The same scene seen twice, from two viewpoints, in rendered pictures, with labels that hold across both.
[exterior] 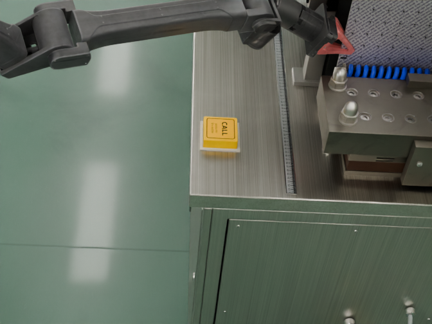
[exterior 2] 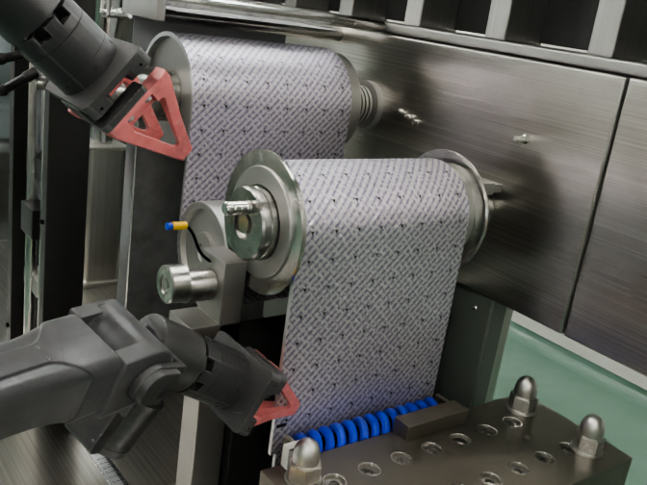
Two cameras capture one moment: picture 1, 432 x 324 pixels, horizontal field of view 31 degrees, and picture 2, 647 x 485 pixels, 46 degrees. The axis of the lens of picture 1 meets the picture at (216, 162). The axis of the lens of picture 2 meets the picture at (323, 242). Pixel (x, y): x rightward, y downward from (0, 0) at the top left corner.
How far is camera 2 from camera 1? 0.92 m
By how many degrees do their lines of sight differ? 41
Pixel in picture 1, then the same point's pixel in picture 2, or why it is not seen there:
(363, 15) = (309, 327)
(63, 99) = not seen: outside the picture
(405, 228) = not seen: outside the picture
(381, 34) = (338, 359)
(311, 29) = (232, 376)
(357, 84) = (331, 464)
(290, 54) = (133, 470)
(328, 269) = not seen: outside the picture
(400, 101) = (420, 468)
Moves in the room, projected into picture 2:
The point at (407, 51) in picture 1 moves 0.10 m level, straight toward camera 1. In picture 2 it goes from (376, 381) to (409, 430)
